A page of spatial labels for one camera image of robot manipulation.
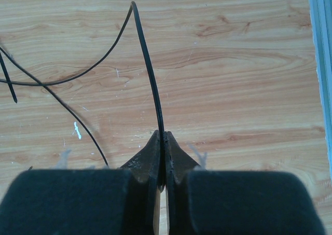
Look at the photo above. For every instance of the black zip tie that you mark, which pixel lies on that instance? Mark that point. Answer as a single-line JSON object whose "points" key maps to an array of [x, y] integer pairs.
{"points": [[12, 91]]}

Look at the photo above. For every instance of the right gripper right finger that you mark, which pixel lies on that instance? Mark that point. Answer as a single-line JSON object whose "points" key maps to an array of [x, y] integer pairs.
{"points": [[234, 202]]}

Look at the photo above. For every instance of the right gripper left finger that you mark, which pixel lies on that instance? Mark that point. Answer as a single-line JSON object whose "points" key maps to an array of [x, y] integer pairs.
{"points": [[88, 201]]}

